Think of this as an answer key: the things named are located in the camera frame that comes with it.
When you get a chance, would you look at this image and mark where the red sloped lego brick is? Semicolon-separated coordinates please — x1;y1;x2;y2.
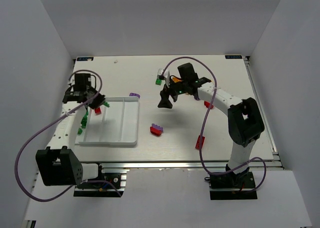
94;108;102;115

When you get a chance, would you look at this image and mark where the small green lego brick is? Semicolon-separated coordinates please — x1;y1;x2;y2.
155;79;162;85

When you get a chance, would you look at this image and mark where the purple lego brick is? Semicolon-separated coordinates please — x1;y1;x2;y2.
129;93;141;99

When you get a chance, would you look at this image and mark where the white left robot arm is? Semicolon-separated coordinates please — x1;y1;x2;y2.
35;73;106;186

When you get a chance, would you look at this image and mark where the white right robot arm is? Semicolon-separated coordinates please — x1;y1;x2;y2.
157;63;265;175

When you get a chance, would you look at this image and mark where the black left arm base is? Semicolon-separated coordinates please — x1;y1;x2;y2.
73;172;127;198

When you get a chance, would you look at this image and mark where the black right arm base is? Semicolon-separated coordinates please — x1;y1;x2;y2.
204;172;258;200

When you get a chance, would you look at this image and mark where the orange 2x3 lego brick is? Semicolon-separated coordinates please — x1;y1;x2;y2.
172;77;181;83

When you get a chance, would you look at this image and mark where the purple lego on red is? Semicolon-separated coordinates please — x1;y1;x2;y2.
151;123;163;131

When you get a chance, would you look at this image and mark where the green lego pile in tray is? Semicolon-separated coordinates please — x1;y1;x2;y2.
77;111;89;135

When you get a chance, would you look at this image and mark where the red rounded lego piece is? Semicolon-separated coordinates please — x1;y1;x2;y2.
203;101;214;109

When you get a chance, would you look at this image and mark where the white divided sorting tray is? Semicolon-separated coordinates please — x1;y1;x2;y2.
75;96;140;147

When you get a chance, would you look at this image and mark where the red curved lego brick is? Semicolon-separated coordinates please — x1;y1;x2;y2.
149;126;163;136

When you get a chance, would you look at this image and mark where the blue right table label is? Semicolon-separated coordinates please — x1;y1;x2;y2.
224;55;243;59

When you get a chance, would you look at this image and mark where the blue table label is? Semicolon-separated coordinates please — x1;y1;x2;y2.
224;55;243;59
76;57;94;62

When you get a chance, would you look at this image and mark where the blue left table label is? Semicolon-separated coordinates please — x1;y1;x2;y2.
76;57;94;62

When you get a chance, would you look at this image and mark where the red 2x4 lego brick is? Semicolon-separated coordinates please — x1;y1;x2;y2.
195;135;205;150

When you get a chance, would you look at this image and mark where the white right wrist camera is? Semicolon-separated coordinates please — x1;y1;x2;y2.
157;69;170;86

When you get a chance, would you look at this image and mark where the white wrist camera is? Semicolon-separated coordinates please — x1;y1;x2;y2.
157;69;170;86
67;77;75;87

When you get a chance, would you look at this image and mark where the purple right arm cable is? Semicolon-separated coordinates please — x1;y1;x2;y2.
161;57;268;182

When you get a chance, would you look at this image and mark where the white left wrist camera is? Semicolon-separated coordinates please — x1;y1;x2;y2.
67;77;75;87

